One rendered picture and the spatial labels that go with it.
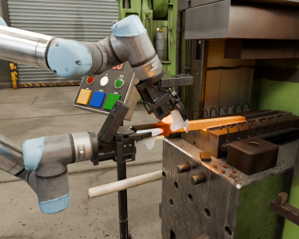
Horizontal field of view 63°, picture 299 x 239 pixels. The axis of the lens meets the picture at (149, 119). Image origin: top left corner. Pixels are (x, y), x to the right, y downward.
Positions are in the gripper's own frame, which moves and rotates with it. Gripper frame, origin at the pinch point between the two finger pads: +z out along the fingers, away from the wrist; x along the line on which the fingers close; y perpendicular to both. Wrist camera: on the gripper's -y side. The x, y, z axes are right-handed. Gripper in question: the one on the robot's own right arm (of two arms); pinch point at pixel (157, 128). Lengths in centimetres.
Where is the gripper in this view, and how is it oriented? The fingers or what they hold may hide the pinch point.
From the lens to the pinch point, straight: 71.6
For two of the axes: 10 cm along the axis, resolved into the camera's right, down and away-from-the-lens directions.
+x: 4.6, 2.5, -8.5
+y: -0.2, 9.6, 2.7
